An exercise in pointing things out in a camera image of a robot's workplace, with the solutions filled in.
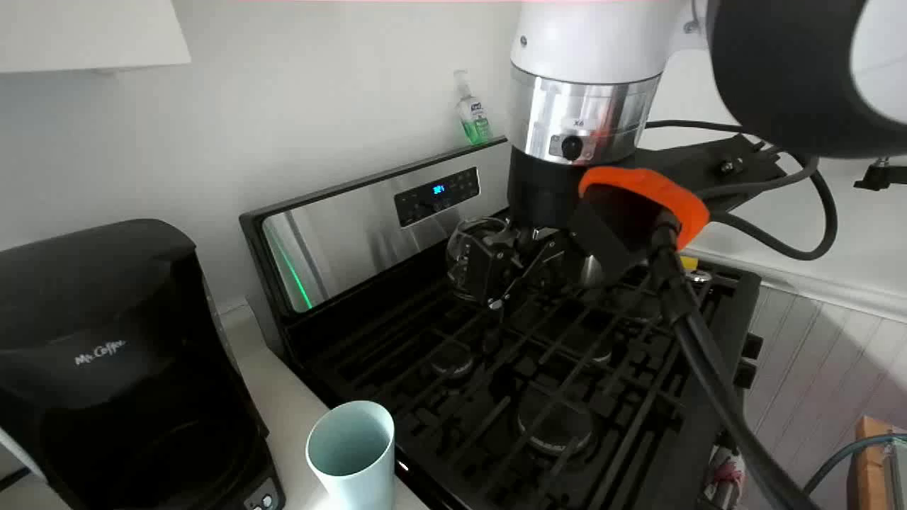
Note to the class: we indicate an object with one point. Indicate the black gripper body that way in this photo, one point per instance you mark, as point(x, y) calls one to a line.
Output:
point(493, 261)

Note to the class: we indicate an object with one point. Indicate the light blue plastic cup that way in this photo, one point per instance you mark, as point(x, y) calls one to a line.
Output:
point(350, 448)

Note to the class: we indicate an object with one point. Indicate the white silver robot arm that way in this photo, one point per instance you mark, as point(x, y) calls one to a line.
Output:
point(800, 74)

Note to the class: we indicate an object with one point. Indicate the green hand sanitizer bottle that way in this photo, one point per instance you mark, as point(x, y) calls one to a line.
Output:
point(470, 112)

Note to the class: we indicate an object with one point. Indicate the black stainless gas stove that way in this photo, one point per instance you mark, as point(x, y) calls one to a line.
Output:
point(557, 401)

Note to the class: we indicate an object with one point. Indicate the black Mr Coffee maker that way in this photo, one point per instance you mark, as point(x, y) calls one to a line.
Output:
point(114, 383)

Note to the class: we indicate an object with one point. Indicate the dish towel on oven handle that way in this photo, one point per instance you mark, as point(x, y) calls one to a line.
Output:
point(724, 478)

